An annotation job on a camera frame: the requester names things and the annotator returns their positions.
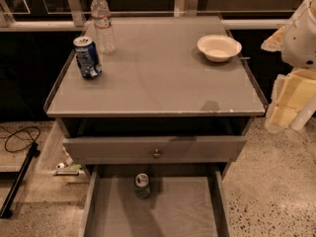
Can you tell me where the white bowl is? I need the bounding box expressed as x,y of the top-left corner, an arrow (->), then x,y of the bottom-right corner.
197,35 -> 242,62

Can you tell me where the clear plastic bin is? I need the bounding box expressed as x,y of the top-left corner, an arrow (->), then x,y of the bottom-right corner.
36,122 -> 88,183

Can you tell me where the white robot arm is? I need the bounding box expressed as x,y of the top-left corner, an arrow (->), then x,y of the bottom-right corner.
261,0 -> 316,133

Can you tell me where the white pole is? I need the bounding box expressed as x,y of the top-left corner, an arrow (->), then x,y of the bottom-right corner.
290,96 -> 316,130

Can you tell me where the clear plastic water bottle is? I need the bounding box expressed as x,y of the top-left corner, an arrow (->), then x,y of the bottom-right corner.
91,0 -> 116,53

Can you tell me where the open middle drawer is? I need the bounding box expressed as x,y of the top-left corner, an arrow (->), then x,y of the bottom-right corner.
79,164 -> 235,237

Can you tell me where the grey drawer cabinet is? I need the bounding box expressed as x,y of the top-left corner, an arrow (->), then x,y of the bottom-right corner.
42,15 -> 270,237

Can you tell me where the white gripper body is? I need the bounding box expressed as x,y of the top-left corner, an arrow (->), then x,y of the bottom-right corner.
265,67 -> 316,133

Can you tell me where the green soda can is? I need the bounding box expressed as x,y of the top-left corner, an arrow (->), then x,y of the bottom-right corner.
134,173 -> 150,198

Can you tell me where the round metal drawer knob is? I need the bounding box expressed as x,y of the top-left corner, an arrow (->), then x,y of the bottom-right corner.
153,149 -> 162,159

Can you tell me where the blue soda can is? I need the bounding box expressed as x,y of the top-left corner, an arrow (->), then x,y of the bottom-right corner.
73,37 -> 102,78

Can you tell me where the closed top drawer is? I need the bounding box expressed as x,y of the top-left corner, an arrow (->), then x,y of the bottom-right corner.
63,136 -> 246,165

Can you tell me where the metal window railing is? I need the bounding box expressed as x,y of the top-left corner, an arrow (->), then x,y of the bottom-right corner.
1,0 -> 303,32

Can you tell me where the black floor bar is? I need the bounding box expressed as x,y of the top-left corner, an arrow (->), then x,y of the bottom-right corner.
0,142 -> 40,219

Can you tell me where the black cable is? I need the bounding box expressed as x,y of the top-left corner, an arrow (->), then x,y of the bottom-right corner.
0,124 -> 41,154

